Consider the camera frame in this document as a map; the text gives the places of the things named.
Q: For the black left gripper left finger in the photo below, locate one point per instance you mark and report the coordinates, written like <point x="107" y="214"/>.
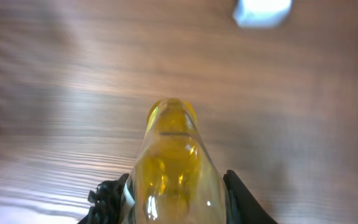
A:
<point x="106" y="200"/>

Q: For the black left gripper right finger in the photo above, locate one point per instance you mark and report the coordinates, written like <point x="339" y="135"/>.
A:
<point x="245" y="209"/>

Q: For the yellow dish soap bottle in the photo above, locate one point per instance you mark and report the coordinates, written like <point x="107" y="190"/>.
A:
<point x="174" y="179"/>

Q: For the white barcode scanner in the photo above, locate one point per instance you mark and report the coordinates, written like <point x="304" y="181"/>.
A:
<point x="261" y="13"/>

